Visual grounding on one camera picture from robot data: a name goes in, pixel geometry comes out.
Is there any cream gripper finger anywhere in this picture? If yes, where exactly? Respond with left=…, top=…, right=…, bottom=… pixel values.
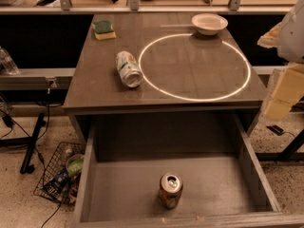
left=257, top=23, right=281, bottom=48
left=264, top=64, right=304, bottom=121

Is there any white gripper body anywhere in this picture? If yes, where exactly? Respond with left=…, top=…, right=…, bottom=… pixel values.
left=277, top=0, right=304, bottom=63

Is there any orange soda can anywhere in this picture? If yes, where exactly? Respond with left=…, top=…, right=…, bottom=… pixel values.
left=158, top=172, right=183, bottom=209

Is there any open grey top drawer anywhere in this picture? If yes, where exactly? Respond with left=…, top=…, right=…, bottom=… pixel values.
left=73, top=112, right=304, bottom=228

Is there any white green soda can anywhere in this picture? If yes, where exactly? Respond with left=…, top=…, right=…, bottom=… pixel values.
left=116, top=51, right=143, bottom=88

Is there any black power adapter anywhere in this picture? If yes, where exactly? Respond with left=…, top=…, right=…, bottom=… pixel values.
left=268, top=125, right=284, bottom=136

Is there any white bowl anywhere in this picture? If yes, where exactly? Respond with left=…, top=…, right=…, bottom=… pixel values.
left=192, top=13, right=228, bottom=36

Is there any green yellow sponge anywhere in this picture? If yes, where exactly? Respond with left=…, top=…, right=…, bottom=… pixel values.
left=92, top=20, right=116, bottom=40

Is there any green lidded cup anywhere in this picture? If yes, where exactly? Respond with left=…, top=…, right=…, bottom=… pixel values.
left=66, top=154, right=84, bottom=179

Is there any dark blue snack bag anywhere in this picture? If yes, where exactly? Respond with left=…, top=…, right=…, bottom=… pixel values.
left=43, top=168, right=69, bottom=199

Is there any black table leg stand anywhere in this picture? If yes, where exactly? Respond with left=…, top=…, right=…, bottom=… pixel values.
left=0, top=113, right=46, bottom=174

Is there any clear plastic bottle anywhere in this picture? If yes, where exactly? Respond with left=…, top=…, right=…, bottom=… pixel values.
left=0, top=47, right=19, bottom=75

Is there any black cable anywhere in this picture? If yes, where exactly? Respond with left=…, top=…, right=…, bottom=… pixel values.
left=0, top=79, right=65, bottom=228

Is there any grey metal rail shelf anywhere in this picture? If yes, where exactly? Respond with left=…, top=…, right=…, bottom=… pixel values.
left=0, top=68, right=75, bottom=90

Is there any black wire basket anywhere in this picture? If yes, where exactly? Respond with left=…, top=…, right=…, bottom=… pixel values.
left=33, top=142, right=85, bottom=204

